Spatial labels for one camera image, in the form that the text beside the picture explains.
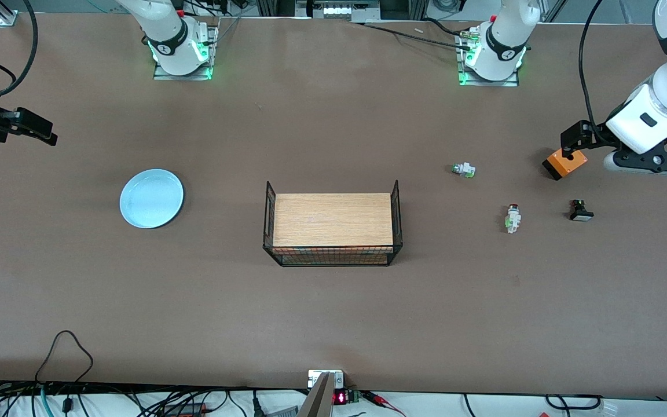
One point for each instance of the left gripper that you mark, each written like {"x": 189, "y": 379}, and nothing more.
{"x": 593, "y": 134}

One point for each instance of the red push button switch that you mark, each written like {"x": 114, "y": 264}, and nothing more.
{"x": 513, "y": 220}

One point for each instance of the light blue round plate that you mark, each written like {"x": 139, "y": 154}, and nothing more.
{"x": 151, "y": 198}

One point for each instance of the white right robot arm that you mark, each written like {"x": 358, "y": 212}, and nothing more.
{"x": 165, "y": 35}

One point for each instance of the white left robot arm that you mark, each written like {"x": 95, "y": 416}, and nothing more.
{"x": 501, "y": 35}

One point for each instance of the black button with white cap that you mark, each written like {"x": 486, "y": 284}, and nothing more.
{"x": 581, "y": 214}

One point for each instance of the orange box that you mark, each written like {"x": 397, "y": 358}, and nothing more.
{"x": 565, "y": 166}

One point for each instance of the wooden board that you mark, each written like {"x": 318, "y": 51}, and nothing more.
{"x": 333, "y": 220}

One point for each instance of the black power adapter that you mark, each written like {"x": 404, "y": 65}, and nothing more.
{"x": 189, "y": 409}

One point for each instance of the red digit display module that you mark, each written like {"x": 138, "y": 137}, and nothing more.
{"x": 340, "y": 398}

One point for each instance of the grey power adapter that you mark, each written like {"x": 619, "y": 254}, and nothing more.
{"x": 281, "y": 412}

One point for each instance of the grey metal bar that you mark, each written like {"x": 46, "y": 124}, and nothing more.
{"x": 317, "y": 402}

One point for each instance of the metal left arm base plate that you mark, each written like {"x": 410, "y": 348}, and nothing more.
{"x": 490, "y": 83}

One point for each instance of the aluminium profile bracket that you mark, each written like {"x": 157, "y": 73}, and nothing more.
{"x": 6, "y": 17}

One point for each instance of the green push button switch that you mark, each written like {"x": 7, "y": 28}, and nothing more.
{"x": 465, "y": 169}

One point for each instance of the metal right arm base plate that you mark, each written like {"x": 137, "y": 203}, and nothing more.
{"x": 183, "y": 77}

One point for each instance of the white device on frame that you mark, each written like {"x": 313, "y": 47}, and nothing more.
{"x": 338, "y": 10}

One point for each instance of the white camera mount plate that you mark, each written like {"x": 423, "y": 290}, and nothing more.
{"x": 338, "y": 379}

